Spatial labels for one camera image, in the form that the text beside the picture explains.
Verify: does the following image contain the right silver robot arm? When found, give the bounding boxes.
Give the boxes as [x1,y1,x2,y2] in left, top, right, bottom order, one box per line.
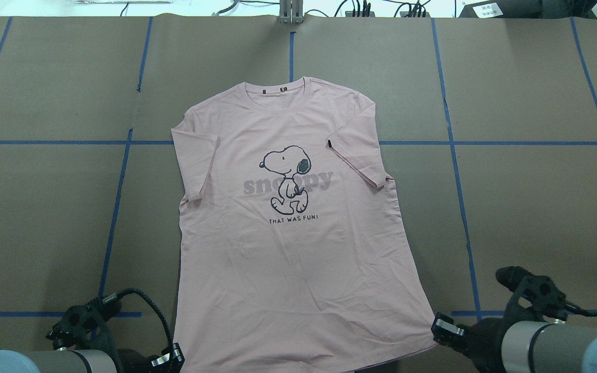
[431,313,597,372]

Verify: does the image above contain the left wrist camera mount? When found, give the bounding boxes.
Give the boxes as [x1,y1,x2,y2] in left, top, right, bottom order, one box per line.
[46,297,122,353]

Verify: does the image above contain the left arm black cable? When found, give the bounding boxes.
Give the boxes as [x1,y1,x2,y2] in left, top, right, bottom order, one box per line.
[102,288,175,353]

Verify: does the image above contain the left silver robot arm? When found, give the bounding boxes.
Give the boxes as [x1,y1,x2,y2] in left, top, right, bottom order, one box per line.
[0,344,185,372]

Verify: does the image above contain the aluminium frame post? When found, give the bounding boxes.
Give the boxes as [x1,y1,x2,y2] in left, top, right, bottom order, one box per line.
[278,0,305,24]

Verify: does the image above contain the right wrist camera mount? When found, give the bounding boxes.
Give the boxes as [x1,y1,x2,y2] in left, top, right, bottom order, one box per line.
[495,266,568,323]

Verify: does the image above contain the black box with label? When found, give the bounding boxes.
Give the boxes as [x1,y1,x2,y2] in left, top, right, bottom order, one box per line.
[457,1,543,19]

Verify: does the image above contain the pink Snoopy t-shirt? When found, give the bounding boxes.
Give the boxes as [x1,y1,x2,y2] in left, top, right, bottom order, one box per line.
[171,77,435,372]

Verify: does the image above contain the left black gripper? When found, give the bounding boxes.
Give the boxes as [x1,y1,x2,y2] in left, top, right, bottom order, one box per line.
[117,343,185,372]

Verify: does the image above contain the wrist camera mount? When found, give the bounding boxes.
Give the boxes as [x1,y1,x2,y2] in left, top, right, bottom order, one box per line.
[495,266,568,323]
[46,297,122,353]

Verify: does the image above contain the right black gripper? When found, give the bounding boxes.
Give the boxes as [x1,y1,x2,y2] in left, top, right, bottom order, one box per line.
[431,312,505,371]

